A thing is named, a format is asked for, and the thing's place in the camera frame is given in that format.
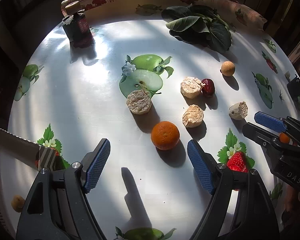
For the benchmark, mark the broken rice cake piece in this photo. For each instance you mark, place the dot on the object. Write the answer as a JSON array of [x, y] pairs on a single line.
[[193, 116]]

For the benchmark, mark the round rice cake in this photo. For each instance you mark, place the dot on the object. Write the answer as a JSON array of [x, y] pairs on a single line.
[[139, 102]]

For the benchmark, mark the tan longan on table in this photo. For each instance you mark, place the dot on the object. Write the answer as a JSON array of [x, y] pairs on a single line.
[[228, 68]]

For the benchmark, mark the small orange fruit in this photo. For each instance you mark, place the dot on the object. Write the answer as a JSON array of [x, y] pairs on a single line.
[[284, 138]]

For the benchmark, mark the fruit-print tablecloth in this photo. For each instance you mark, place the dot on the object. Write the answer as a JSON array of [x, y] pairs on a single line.
[[149, 94]]

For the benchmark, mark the orange mandarin on table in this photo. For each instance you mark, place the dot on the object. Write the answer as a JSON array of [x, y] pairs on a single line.
[[165, 135]]

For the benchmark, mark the small rice cake piece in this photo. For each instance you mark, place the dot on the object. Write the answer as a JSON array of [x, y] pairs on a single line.
[[238, 111]]

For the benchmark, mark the dark jar with cork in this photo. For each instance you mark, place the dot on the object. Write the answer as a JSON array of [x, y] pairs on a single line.
[[76, 26]]

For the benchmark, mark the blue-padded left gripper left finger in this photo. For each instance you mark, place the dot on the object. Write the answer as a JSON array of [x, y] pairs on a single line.
[[56, 206]]

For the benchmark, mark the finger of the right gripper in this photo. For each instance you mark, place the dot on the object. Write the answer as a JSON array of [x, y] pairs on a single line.
[[269, 142], [288, 125]]

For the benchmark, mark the striped white cardboard tray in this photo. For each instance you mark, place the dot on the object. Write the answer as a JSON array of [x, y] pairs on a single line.
[[20, 161]]

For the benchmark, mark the dark red jujube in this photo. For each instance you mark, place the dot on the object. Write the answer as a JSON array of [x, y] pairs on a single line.
[[208, 89]]

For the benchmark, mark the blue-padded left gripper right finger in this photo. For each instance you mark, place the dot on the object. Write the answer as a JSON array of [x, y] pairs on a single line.
[[254, 216]]

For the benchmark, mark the green leafy vegetable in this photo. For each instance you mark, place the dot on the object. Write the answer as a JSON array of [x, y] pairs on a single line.
[[198, 24]]

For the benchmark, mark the beige puffed rice cake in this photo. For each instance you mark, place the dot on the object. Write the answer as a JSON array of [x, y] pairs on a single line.
[[191, 87]]

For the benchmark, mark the tan longan fruit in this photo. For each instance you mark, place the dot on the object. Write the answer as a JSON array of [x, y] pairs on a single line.
[[17, 203]]

